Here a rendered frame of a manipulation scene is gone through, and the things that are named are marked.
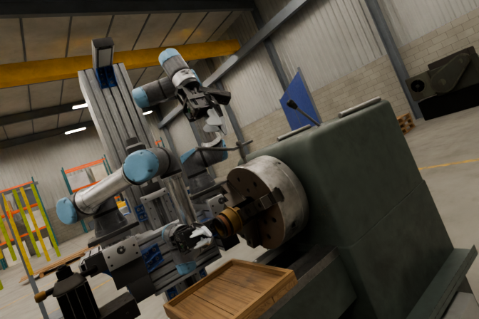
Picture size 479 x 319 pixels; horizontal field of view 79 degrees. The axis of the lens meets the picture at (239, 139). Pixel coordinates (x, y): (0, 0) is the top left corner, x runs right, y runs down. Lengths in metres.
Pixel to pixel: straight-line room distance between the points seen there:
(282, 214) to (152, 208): 0.88
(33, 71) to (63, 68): 0.90
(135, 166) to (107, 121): 0.66
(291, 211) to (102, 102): 1.23
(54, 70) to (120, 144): 10.24
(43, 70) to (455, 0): 12.80
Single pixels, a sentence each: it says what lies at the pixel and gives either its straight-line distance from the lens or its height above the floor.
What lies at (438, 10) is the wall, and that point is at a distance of 11.04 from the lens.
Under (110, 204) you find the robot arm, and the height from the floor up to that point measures 1.28.
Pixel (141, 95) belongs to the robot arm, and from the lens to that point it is 1.10.
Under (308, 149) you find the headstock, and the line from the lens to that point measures 0.99.
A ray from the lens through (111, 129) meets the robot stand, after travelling 1.76.
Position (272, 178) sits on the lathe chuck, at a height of 1.16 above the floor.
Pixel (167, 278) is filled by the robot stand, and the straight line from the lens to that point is 1.58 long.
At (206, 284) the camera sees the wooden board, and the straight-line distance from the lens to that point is 1.18.
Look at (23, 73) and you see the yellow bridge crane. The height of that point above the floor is 6.15.
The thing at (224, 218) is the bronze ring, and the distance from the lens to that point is 0.98.
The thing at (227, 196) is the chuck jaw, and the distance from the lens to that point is 1.06.
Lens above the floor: 1.29
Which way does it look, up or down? 2 degrees up
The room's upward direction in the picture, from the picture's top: 22 degrees counter-clockwise
